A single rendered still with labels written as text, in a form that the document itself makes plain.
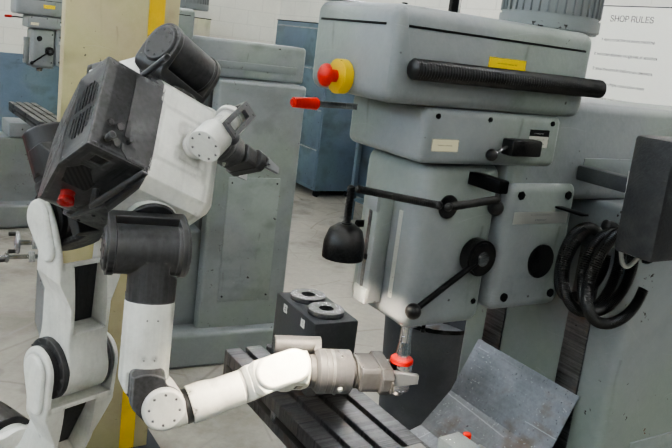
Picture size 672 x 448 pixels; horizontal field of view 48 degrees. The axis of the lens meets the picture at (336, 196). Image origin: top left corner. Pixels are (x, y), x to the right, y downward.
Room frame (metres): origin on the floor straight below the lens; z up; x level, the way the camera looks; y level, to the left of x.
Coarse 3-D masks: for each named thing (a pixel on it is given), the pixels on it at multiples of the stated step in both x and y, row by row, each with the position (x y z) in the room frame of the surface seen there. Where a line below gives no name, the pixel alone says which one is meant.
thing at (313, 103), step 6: (294, 102) 1.38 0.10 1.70; (300, 102) 1.38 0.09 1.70; (306, 102) 1.39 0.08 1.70; (312, 102) 1.40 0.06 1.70; (318, 102) 1.40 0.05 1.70; (324, 102) 1.42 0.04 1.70; (330, 102) 1.43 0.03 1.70; (336, 102) 1.43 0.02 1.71; (306, 108) 1.40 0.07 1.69; (312, 108) 1.40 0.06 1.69; (342, 108) 1.44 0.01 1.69; (348, 108) 1.45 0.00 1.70; (354, 108) 1.45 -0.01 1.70
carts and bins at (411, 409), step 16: (464, 320) 3.53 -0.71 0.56; (384, 336) 3.36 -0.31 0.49; (416, 336) 3.19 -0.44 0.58; (432, 336) 3.17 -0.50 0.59; (448, 336) 3.17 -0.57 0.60; (384, 352) 3.35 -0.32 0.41; (416, 352) 3.19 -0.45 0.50; (432, 352) 3.17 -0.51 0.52; (448, 352) 3.18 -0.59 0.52; (416, 368) 3.19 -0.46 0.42; (432, 368) 3.18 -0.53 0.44; (448, 368) 3.19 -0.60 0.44; (432, 384) 3.18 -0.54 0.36; (448, 384) 3.20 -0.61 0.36; (384, 400) 3.31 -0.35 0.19; (400, 400) 3.23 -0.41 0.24; (416, 400) 3.19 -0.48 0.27; (432, 400) 3.19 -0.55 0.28; (400, 416) 3.22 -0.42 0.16; (416, 416) 3.20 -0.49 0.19
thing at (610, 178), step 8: (584, 168) 1.49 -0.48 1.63; (592, 168) 1.48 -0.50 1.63; (576, 176) 1.50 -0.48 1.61; (584, 176) 1.49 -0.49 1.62; (592, 176) 1.47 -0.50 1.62; (600, 176) 1.46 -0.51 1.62; (608, 176) 1.44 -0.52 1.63; (616, 176) 1.43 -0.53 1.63; (624, 176) 1.42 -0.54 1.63; (600, 184) 1.45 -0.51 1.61; (608, 184) 1.44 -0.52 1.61; (616, 184) 1.42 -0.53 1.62; (624, 184) 1.41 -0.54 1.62; (624, 192) 1.41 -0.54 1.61
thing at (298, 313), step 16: (304, 288) 1.88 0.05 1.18; (288, 304) 1.79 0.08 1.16; (304, 304) 1.79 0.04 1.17; (320, 304) 1.77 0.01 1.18; (336, 304) 1.78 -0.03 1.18; (288, 320) 1.79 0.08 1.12; (304, 320) 1.71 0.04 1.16; (320, 320) 1.70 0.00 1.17; (336, 320) 1.71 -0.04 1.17; (352, 320) 1.72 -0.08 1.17; (320, 336) 1.68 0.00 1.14; (336, 336) 1.70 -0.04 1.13; (352, 336) 1.72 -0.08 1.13; (272, 352) 1.85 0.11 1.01; (352, 352) 1.72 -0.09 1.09
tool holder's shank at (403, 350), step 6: (402, 330) 1.44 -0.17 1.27; (408, 330) 1.43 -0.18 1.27; (402, 336) 1.44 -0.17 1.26; (408, 336) 1.43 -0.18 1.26; (402, 342) 1.43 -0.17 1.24; (408, 342) 1.43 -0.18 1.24; (396, 348) 1.44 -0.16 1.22; (402, 348) 1.43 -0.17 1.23; (408, 348) 1.43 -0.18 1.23; (402, 354) 1.43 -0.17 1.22; (408, 354) 1.43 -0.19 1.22
